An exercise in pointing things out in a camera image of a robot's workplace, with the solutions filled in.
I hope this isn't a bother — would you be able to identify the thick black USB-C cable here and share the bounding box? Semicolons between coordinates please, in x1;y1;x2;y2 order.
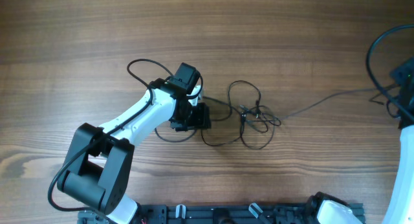
202;84;402;147

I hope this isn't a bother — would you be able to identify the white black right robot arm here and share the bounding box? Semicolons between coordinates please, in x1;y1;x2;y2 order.
382;58;413;224

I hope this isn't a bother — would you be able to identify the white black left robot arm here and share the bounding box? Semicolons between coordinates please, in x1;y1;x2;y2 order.
48;63;211;223

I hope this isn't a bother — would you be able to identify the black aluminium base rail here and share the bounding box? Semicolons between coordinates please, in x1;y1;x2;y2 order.
76;203;366;224

